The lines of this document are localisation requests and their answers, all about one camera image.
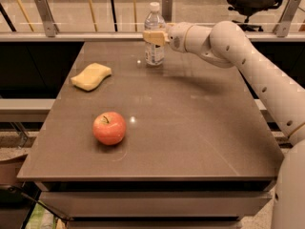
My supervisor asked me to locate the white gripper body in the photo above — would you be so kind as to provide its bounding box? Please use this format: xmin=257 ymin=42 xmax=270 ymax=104
xmin=167 ymin=22 xmax=192 ymax=52

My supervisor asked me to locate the clear plastic water bottle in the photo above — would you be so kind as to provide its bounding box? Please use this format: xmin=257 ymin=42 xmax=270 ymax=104
xmin=144 ymin=2 xmax=166 ymax=66

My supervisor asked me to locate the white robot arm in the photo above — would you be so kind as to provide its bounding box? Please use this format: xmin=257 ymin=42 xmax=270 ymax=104
xmin=143 ymin=21 xmax=305 ymax=229

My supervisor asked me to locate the yellow sponge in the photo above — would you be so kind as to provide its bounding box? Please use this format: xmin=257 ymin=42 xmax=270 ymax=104
xmin=71 ymin=63 xmax=112 ymax=92

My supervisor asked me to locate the red apple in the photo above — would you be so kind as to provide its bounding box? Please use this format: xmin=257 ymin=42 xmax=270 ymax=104
xmin=92 ymin=112 xmax=127 ymax=146

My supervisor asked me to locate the grey table drawer front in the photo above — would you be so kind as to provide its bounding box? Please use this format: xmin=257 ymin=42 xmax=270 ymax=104
xmin=40 ymin=191 xmax=272 ymax=218

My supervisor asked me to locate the green white cloth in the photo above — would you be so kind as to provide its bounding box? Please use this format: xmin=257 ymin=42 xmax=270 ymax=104
xmin=25 ymin=204 xmax=55 ymax=229

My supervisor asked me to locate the metal railing bracket middle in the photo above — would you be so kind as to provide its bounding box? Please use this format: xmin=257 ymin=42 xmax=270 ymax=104
xmin=162 ymin=0 xmax=173 ymax=22

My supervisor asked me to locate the metal railing bracket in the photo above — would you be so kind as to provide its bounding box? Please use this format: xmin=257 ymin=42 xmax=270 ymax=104
xmin=34 ymin=0 xmax=59 ymax=37
xmin=162 ymin=0 xmax=173 ymax=22
xmin=274 ymin=0 xmax=302 ymax=37

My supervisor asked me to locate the metal railing bracket right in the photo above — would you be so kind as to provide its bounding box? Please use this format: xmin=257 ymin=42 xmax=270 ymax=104
xmin=274 ymin=0 xmax=302 ymax=37

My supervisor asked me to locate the metal railing bracket left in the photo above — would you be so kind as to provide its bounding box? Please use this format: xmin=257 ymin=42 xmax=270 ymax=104
xmin=34 ymin=0 xmax=59 ymax=37

